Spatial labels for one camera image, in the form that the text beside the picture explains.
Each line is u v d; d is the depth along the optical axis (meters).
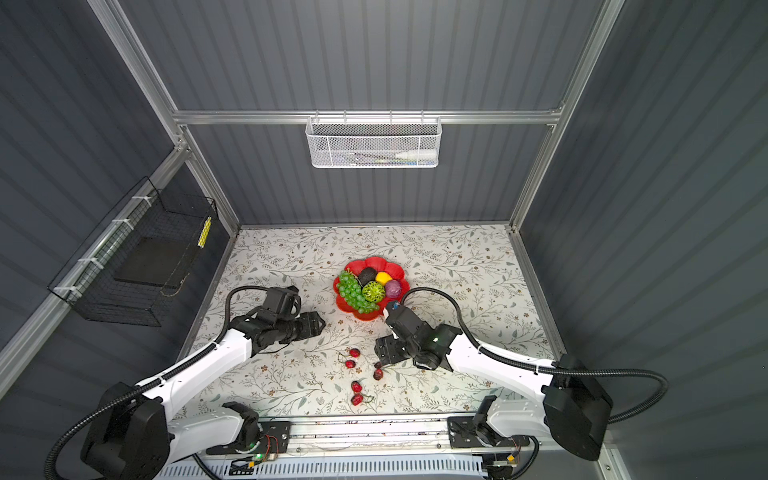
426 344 0.59
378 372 0.82
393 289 0.96
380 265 1.05
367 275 1.00
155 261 0.72
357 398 0.79
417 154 0.86
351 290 0.94
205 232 0.83
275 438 0.72
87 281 0.62
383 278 0.99
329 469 0.77
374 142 1.24
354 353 0.87
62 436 0.37
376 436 0.75
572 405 0.41
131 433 0.40
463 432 0.73
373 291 0.94
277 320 0.65
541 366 0.44
